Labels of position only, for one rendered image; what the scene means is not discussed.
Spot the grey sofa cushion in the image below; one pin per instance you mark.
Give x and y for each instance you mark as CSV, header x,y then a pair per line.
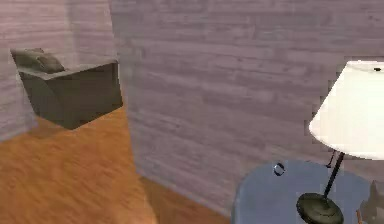
x,y
50,62

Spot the white shade table lamp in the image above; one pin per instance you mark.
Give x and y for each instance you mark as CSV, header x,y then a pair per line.
x,y
353,110

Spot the round blue side table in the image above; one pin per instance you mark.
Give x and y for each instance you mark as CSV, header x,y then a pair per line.
x,y
270,196

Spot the dark grey sofa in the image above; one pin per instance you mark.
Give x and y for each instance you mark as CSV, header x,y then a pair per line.
x,y
76,96

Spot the grey lumpy object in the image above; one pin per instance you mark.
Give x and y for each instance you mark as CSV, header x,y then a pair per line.
x,y
373,206

